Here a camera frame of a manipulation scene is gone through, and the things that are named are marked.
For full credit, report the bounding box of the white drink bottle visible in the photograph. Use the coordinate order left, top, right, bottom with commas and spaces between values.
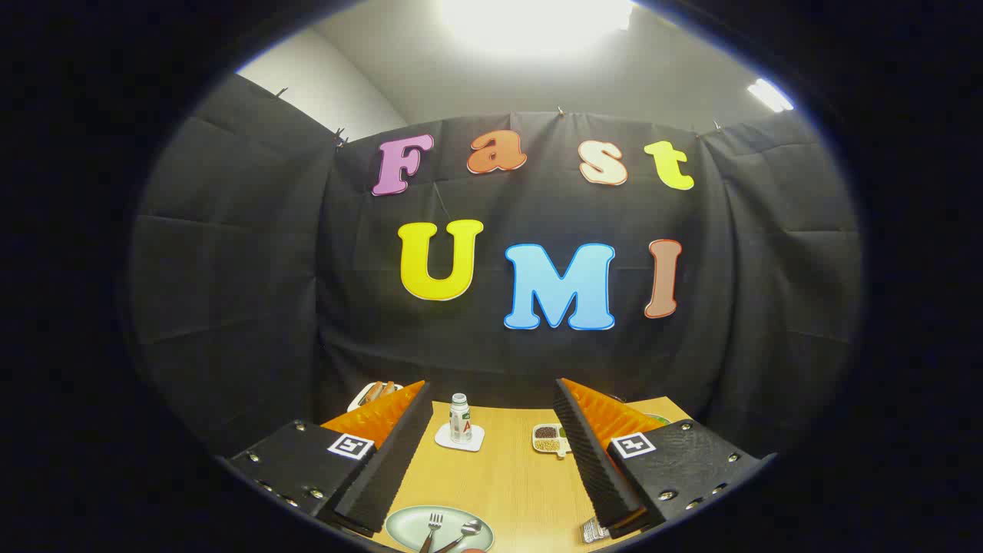
449, 393, 473, 444

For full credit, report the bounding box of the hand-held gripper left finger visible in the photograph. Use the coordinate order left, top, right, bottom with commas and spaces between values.
228, 380, 433, 537

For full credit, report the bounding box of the white divided seed dish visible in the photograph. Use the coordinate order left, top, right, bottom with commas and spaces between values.
532, 423, 573, 459

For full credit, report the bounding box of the white square coaster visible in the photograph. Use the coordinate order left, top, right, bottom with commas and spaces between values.
435, 422, 485, 452

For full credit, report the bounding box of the white toaster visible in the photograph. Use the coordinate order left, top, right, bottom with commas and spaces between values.
347, 381, 404, 413

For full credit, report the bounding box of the small ceiling light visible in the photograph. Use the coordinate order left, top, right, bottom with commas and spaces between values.
749, 78, 794, 113

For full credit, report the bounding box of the spoon with wooden handle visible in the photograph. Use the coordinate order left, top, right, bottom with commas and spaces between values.
434, 520, 483, 553

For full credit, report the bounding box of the pale green plate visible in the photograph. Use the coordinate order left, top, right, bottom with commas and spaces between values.
384, 505, 495, 553

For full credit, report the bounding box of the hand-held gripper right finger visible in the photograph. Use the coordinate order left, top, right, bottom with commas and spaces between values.
553, 378, 776, 538

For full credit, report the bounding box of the large ceiling light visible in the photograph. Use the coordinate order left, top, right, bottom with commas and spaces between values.
438, 0, 638, 55

